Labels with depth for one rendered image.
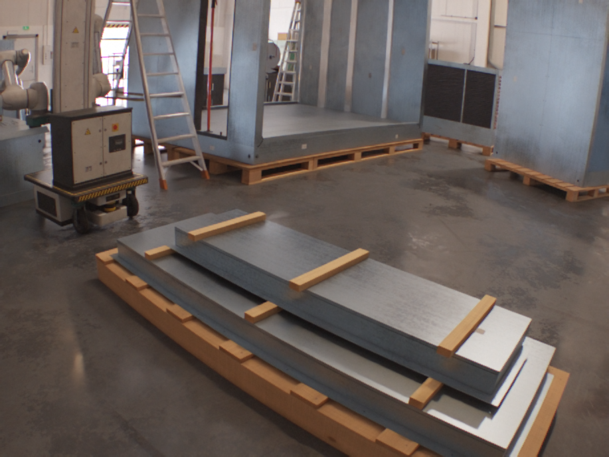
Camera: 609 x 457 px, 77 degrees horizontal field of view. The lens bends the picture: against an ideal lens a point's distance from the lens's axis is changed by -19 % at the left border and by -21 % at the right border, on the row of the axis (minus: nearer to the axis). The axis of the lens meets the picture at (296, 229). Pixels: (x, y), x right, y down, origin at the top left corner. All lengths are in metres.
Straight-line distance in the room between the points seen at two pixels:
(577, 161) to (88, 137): 5.47
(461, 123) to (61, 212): 6.47
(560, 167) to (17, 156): 6.20
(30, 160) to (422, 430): 3.79
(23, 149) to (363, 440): 3.65
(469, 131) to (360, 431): 6.92
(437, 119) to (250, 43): 4.50
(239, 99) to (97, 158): 1.76
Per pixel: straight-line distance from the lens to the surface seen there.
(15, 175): 4.31
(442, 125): 8.16
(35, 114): 3.68
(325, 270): 1.85
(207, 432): 1.67
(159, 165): 4.39
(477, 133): 8.00
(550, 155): 6.45
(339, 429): 1.56
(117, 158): 3.47
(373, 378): 1.55
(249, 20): 4.52
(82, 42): 3.72
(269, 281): 1.89
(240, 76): 4.56
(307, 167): 5.04
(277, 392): 1.68
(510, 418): 1.53
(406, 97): 7.38
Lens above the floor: 1.20
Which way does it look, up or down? 21 degrees down
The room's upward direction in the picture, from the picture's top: 4 degrees clockwise
